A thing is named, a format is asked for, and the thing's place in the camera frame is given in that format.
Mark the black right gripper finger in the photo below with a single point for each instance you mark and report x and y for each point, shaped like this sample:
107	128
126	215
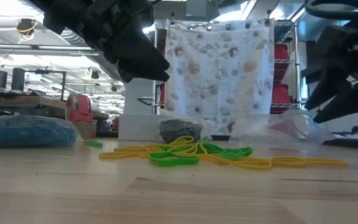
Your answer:
346	107
328	90

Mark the white cardboard box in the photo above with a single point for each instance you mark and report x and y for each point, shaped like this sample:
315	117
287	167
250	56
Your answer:
138	127

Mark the red tape dispenser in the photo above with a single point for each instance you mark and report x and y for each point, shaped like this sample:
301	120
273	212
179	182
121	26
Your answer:
79	109

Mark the black rubber band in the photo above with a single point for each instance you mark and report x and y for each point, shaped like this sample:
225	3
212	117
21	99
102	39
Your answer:
179	129

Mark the black background rack frame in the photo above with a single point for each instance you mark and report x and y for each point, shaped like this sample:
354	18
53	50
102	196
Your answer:
63	84

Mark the white floral curtain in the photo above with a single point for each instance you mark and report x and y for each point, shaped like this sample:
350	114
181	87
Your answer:
219	77

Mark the grey workbench wooden top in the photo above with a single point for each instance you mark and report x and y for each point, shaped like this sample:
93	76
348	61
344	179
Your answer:
20	101

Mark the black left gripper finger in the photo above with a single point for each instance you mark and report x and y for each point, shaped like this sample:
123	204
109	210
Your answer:
145	74
141	49

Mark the red plastic bin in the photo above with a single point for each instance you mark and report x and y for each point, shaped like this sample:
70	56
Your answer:
281	53
280	93

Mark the brown cardboard block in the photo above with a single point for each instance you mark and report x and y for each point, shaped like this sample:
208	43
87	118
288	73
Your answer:
85	130

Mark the dark grey canister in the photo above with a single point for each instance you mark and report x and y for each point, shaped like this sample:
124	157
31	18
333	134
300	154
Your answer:
0	81
18	79

